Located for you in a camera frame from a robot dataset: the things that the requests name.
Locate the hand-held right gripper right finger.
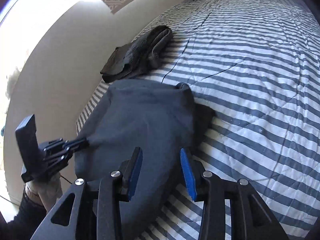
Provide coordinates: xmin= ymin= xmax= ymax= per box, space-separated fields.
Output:
xmin=180 ymin=148 xmax=289 ymax=240

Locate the striped blue white bed quilt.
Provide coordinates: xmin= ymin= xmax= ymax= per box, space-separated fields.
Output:
xmin=76 ymin=0 xmax=320 ymax=240

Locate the person's left forearm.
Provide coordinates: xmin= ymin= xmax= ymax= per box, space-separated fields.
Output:
xmin=5 ymin=189 xmax=47 ymax=230

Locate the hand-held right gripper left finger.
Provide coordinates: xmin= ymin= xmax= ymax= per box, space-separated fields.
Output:
xmin=30 ymin=147 xmax=143 ymax=240

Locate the dark grey folded garment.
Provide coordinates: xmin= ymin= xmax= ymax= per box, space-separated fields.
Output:
xmin=100 ymin=25 xmax=174 ymax=83

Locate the slate blue jacket pink trim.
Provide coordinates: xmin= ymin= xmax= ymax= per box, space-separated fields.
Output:
xmin=75 ymin=79 xmax=217 ymax=233

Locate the person's left hand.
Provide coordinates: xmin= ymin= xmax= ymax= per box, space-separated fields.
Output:
xmin=24 ymin=174 xmax=63 ymax=213

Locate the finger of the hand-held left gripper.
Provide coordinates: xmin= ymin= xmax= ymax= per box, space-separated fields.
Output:
xmin=44 ymin=137 xmax=90 ymax=153
xmin=42 ymin=148 xmax=75 ymax=172

